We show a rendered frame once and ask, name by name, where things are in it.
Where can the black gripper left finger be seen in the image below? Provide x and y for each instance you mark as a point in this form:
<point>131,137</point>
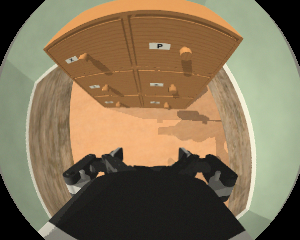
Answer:
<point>89,167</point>

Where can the brown wooden chest of drawers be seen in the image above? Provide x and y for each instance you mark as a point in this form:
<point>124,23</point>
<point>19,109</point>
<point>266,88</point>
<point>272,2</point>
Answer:
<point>126,8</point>

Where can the brown wooden drawer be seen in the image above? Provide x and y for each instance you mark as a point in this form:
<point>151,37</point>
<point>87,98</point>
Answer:
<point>158,101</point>
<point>119,101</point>
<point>171,82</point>
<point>159,37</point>
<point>115,82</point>
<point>99,46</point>

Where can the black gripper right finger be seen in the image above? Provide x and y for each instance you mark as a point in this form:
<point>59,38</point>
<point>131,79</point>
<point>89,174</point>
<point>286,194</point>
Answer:
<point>219,176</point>

